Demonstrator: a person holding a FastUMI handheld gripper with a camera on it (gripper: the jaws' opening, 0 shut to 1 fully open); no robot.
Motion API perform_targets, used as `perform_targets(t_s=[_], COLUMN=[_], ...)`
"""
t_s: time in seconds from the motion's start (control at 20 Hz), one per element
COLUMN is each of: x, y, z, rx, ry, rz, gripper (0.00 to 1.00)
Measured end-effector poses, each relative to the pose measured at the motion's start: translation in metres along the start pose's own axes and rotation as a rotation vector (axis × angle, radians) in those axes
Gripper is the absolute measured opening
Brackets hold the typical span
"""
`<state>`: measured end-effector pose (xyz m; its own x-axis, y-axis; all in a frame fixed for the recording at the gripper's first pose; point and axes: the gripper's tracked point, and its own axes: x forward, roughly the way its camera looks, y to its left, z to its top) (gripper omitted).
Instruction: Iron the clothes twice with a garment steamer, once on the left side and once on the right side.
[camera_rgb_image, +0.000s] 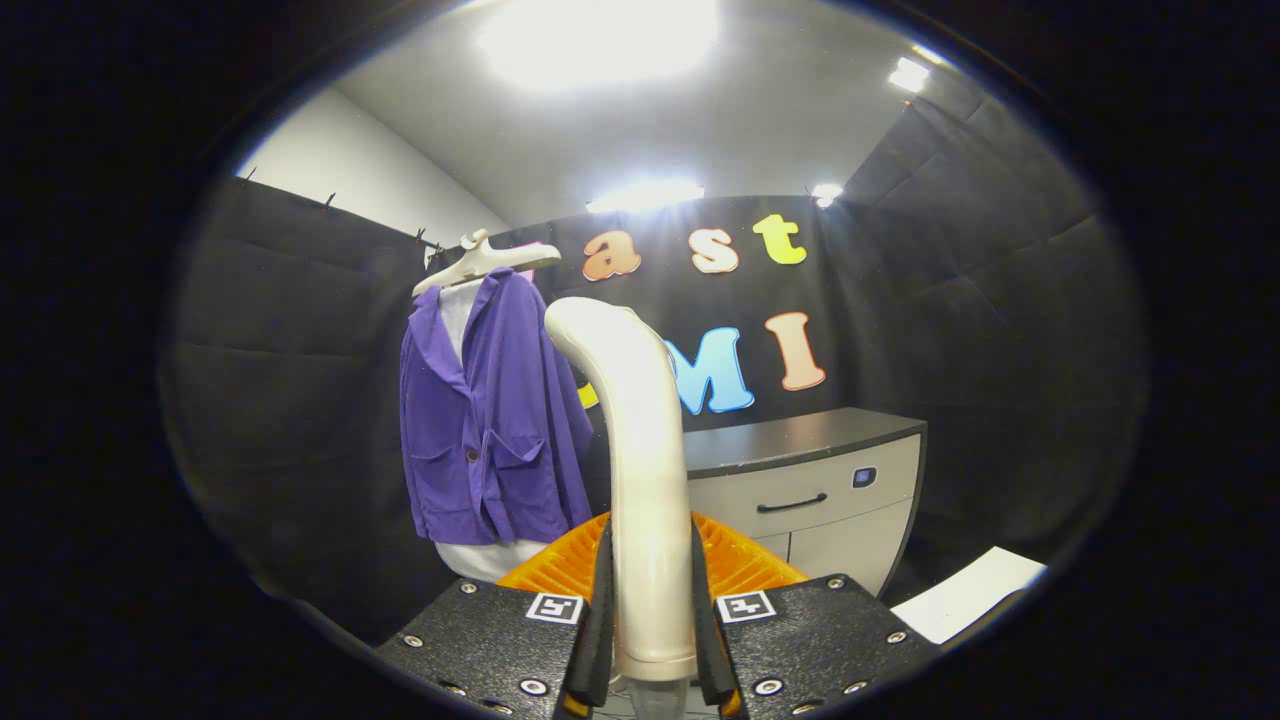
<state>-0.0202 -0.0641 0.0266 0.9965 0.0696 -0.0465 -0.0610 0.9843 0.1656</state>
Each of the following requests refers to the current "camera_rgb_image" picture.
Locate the purple jacket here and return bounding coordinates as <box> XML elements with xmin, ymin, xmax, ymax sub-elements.
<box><xmin>399</xmin><ymin>267</ymin><xmax>596</xmax><ymax>547</ymax></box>

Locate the large ceiling light panel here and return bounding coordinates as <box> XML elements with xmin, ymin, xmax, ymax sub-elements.
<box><xmin>478</xmin><ymin>0</ymin><xmax>721</xmax><ymax>91</ymax></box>

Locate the white flat board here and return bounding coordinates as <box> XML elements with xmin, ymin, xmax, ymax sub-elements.
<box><xmin>890</xmin><ymin>546</ymin><xmax>1048</xmax><ymax>646</ymax></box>

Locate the white clothes hanger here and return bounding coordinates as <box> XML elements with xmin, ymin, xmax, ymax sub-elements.
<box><xmin>411</xmin><ymin>229</ymin><xmax>563</xmax><ymax>298</ymax></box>

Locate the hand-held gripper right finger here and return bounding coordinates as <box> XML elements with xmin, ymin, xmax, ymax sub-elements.
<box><xmin>690</xmin><ymin>512</ymin><xmax>943</xmax><ymax>720</ymax></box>

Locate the white garment form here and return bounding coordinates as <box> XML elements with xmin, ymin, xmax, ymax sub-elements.
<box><xmin>434</xmin><ymin>280</ymin><xmax>551</xmax><ymax>584</ymax></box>

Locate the double ceiling light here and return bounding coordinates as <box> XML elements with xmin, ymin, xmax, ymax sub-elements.
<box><xmin>888</xmin><ymin>45</ymin><xmax>946</xmax><ymax>94</ymax></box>

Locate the grey cabinet with dark top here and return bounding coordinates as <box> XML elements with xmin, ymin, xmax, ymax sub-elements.
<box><xmin>682</xmin><ymin>406</ymin><xmax>929</xmax><ymax>598</ymax></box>

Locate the white garment steamer head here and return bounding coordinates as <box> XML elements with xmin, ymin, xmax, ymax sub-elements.
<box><xmin>544</xmin><ymin>296</ymin><xmax>699</xmax><ymax>683</ymax></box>

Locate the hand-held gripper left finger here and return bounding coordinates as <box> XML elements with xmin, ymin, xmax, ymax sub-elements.
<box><xmin>375</xmin><ymin>512</ymin><xmax>616</xmax><ymax>720</ymax></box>

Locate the long ceiling light bar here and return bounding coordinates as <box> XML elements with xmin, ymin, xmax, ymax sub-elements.
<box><xmin>586</xmin><ymin>180</ymin><xmax>705</xmax><ymax>214</ymax></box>

